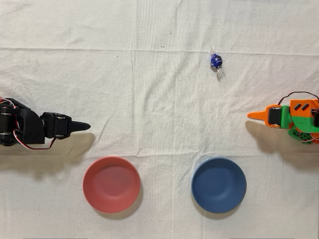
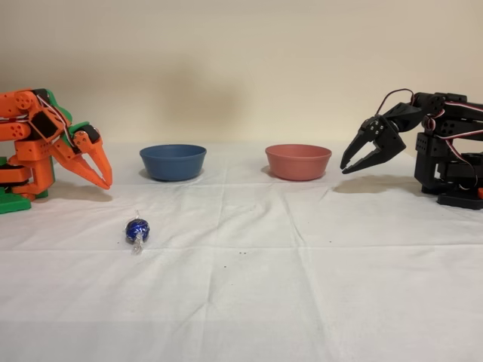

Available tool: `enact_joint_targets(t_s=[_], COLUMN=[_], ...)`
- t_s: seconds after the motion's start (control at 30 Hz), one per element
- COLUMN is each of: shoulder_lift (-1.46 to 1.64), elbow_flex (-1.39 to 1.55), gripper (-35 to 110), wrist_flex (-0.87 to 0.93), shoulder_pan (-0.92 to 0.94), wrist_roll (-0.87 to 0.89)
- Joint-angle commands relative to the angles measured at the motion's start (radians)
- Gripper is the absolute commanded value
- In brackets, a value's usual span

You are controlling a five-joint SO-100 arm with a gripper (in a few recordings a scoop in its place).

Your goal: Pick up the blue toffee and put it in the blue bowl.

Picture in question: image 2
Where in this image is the blue foil candy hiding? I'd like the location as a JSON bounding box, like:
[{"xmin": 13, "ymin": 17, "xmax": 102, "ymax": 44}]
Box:
[{"xmin": 122, "ymin": 208, "xmax": 152, "ymax": 257}]

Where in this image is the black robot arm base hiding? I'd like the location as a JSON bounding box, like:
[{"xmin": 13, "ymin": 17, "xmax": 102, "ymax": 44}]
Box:
[{"xmin": 437, "ymin": 190, "xmax": 483, "ymax": 210}]

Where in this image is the green robot arm base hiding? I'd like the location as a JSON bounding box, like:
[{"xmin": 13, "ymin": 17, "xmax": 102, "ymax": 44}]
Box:
[{"xmin": 0, "ymin": 156, "xmax": 57, "ymax": 215}]

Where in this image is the red bowl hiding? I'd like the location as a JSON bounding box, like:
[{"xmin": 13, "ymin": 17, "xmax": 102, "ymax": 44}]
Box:
[{"xmin": 264, "ymin": 144, "xmax": 333, "ymax": 182}]

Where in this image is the blue bowl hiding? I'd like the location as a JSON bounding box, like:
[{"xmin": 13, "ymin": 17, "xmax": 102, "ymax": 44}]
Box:
[{"xmin": 139, "ymin": 143, "xmax": 208, "ymax": 183}]

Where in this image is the white tablecloth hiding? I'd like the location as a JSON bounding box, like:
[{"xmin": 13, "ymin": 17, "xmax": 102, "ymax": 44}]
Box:
[{"xmin": 0, "ymin": 141, "xmax": 483, "ymax": 362}]

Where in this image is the orange gripper servo cable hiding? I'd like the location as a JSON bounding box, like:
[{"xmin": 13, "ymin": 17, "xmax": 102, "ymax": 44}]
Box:
[{"xmin": 35, "ymin": 90, "xmax": 86, "ymax": 152}]

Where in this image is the black gripper servo cable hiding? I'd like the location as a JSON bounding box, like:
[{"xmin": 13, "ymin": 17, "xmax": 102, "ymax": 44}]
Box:
[{"xmin": 375, "ymin": 88, "xmax": 416, "ymax": 118}]

